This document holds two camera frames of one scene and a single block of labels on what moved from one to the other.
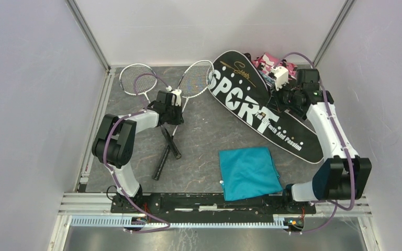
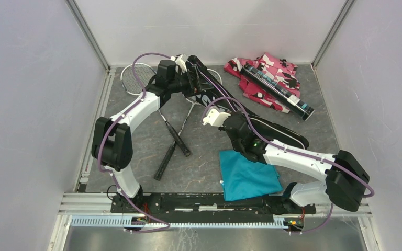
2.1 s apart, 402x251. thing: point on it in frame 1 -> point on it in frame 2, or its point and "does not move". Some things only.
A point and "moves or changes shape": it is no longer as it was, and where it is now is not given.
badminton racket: x=140 y=79 moves or changes shape
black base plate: x=206 y=205 does not move
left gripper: x=179 y=119 -> x=200 y=83
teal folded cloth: x=248 y=172 does not move
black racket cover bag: x=236 y=80 moves or changes shape
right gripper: x=284 y=107 -> x=242 y=117
